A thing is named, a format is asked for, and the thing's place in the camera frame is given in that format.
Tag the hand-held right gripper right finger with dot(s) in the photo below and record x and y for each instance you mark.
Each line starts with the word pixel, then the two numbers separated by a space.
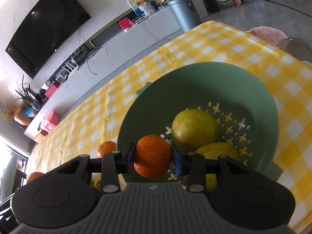
pixel 177 160

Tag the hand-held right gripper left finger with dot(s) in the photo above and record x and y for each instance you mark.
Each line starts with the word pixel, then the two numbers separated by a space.
pixel 130 158

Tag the mandarin orange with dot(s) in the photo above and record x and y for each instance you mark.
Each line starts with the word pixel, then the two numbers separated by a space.
pixel 152 156
pixel 106 148
pixel 35 176

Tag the yellow pear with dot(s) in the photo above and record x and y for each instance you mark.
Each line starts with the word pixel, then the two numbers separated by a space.
pixel 192 129

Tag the green colander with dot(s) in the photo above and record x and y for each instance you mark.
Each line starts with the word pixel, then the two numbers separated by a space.
pixel 195 90

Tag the small brown kiwi lower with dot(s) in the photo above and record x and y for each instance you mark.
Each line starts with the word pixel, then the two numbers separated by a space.
pixel 97 184

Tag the stack of pink boxes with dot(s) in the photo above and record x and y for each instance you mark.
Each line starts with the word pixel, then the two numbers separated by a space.
pixel 50 121

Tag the pink-red box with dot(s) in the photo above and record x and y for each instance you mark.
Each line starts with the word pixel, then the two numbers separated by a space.
pixel 52 89

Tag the white television cabinet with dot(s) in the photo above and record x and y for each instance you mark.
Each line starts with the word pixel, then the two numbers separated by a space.
pixel 121 51

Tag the white router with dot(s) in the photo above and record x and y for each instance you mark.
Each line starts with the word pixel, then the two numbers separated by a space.
pixel 70 65

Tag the orange and blue bag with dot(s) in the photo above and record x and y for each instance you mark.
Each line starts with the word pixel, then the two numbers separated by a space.
pixel 22 115

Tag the spiky potted plant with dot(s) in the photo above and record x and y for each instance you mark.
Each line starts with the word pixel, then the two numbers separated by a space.
pixel 28 95

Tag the yellow checked tablecloth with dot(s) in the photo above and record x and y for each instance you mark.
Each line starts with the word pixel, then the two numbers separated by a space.
pixel 219 46

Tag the red box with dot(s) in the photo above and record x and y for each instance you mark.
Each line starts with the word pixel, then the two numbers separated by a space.
pixel 124 24

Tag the silver trash can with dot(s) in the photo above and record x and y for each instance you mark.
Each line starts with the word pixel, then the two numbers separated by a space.
pixel 184 12

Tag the teddy bear bouquet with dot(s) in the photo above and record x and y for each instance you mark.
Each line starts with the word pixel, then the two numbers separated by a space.
pixel 145 4

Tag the black television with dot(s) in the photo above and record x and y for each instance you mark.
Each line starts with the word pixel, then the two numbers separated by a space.
pixel 46 26

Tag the transparent chair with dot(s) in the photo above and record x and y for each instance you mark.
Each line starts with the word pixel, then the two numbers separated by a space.
pixel 295 46

